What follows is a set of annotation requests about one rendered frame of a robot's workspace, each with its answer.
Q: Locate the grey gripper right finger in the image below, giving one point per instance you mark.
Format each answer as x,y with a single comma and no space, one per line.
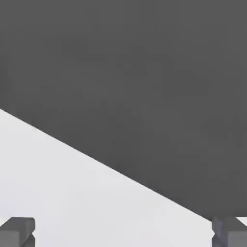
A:
231,234

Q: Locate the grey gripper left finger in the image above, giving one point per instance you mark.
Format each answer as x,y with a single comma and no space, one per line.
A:
15,231

